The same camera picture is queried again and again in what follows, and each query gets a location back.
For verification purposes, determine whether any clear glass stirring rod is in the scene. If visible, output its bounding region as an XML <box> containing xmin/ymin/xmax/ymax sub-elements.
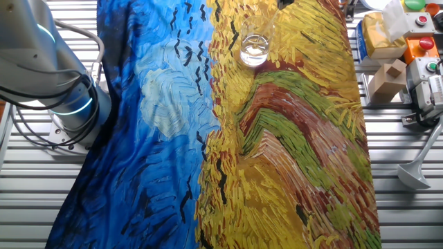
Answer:
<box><xmin>254</xmin><ymin>8</ymin><xmax>280</xmax><ymax>48</ymax></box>

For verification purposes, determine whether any clear glass beaker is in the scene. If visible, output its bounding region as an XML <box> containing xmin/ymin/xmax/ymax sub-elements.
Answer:
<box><xmin>239</xmin><ymin>14</ymin><xmax>277</xmax><ymax>68</ymax></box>

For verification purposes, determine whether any gold tissue pack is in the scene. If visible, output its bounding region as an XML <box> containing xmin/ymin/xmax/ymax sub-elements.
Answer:
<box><xmin>361</xmin><ymin>12</ymin><xmax>408</xmax><ymax>60</ymax></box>

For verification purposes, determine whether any white pulled-out tissue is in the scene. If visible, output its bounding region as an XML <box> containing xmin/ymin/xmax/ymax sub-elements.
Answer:
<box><xmin>381</xmin><ymin>0</ymin><xmax>411</xmax><ymax>43</ymax></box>

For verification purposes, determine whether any metal tray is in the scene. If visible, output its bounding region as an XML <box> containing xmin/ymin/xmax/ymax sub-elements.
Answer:
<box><xmin>359</xmin><ymin>71</ymin><xmax>415</xmax><ymax>107</ymax></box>

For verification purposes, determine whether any light wooden block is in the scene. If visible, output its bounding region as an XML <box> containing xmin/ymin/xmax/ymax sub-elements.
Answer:
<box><xmin>368</xmin><ymin>58</ymin><xmax>408</xmax><ymax>104</ymax></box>

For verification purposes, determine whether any grey red-button box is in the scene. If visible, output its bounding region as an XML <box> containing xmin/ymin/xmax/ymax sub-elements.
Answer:
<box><xmin>403</xmin><ymin>12</ymin><xmax>433</xmax><ymax>39</ymax></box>

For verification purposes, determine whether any green dome push button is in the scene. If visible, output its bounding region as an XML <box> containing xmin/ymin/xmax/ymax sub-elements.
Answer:
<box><xmin>404</xmin><ymin>0</ymin><xmax>426</xmax><ymax>11</ymax></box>

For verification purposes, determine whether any orange red-button box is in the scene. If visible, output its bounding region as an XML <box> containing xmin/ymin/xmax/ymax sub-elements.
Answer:
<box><xmin>403</xmin><ymin>36</ymin><xmax>441</xmax><ymax>66</ymax></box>

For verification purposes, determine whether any grey green-button box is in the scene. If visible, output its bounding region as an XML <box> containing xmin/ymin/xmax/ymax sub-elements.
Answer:
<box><xmin>406</xmin><ymin>57</ymin><xmax>443</xmax><ymax>87</ymax></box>

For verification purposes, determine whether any painted wheatfield tablecloth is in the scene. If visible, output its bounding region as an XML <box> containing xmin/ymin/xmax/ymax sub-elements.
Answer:
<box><xmin>44</xmin><ymin>0</ymin><xmax>381</xmax><ymax>249</ymax></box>

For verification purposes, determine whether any grey plastic ladle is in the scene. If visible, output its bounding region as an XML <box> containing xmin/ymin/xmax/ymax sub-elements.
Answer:
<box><xmin>397</xmin><ymin>117</ymin><xmax>443</xmax><ymax>190</ymax></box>

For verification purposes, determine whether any black mounting bracket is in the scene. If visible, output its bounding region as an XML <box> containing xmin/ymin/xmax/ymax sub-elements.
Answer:
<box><xmin>342</xmin><ymin>1</ymin><xmax>357</xmax><ymax>21</ymax></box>

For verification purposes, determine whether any small silver mounted camera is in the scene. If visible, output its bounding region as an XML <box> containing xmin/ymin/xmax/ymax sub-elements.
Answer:
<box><xmin>413</xmin><ymin>74</ymin><xmax>443</xmax><ymax>120</ymax></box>

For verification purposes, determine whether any thick grey robot cable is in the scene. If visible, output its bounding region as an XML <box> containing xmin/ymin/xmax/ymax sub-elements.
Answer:
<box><xmin>53</xmin><ymin>19</ymin><xmax>106</xmax><ymax>84</ymax></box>

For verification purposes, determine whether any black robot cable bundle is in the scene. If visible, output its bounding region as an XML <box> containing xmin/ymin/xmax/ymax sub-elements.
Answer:
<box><xmin>0</xmin><ymin>68</ymin><xmax>102</xmax><ymax>148</ymax></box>

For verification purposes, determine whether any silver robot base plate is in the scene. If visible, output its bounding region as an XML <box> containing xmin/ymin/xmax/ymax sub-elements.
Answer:
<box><xmin>44</xmin><ymin>113</ymin><xmax>105</xmax><ymax>155</ymax></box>

